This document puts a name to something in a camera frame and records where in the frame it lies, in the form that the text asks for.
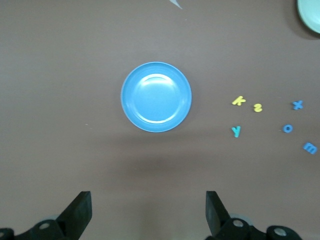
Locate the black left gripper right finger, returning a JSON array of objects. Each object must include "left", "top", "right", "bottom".
[{"left": 204, "top": 190, "right": 303, "bottom": 240}]

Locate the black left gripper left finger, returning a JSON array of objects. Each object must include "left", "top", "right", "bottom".
[{"left": 0, "top": 191, "right": 92, "bottom": 240}]

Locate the yellow letter k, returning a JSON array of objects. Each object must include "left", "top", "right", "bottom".
[{"left": 231, "top": 95, "right": 246, "bottom": 106}]

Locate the blue letter m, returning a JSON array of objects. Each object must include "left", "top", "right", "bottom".
[{"left": 303, "top": 141, "right": 318, "bottom": 155}]

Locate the blue plate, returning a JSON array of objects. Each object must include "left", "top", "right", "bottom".
[{"left": 120, "top": 61, "right": 193, "bottom": 133}]

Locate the brown paper table cover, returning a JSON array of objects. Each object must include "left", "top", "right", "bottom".
[{"left": 0, "top": 0, "right": 320, "bottom": 240}]

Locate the pale green plate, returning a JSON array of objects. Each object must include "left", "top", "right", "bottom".
[{"left": 296, "top": 0, "right": 320, "bottom": 35}]

